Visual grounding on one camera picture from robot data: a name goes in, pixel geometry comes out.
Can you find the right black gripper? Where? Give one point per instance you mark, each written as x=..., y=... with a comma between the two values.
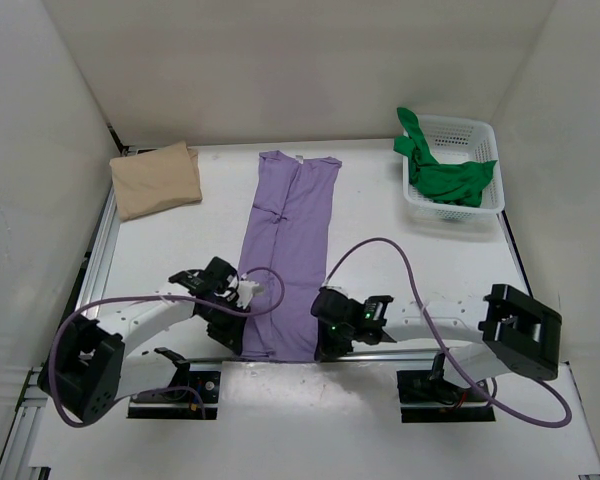
x=327, y=337

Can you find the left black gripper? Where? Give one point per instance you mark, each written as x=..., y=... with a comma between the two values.
x=225, y=330

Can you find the purple t shirt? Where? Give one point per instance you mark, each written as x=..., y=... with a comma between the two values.
x=287, y=240

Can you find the beige t shirt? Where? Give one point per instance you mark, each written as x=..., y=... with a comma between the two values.
x=155, y=181

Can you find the green t shirt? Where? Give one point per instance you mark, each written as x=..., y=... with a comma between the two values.
x=452, y=184

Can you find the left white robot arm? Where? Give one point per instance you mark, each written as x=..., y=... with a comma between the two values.
x=94, y=363

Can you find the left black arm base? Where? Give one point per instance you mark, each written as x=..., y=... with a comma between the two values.
x=198, y=401

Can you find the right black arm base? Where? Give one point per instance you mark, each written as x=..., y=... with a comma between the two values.
x=426, y=401

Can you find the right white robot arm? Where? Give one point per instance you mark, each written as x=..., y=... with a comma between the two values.
x=504, y=332

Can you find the white plastic basket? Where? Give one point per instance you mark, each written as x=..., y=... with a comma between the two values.
x=453, y=140

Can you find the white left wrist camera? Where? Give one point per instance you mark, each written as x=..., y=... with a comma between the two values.
x=248, y=289

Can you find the front aluminium table rail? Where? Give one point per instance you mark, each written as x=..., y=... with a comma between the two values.
x=372, y=356

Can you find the aluminium frame rail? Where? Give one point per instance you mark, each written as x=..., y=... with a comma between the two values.
x=31, y=403

